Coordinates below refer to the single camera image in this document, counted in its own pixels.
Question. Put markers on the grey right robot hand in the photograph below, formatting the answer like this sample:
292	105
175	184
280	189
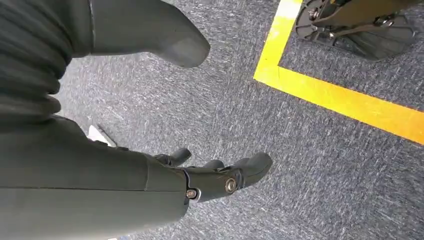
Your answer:
82	185

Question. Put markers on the yellow floor tape square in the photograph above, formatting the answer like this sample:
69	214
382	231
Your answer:
331	96

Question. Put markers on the ribbed grey right arm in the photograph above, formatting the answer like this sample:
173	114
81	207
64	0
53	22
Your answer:
30	59

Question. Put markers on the white flat object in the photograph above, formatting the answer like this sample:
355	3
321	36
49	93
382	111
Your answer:
99	136

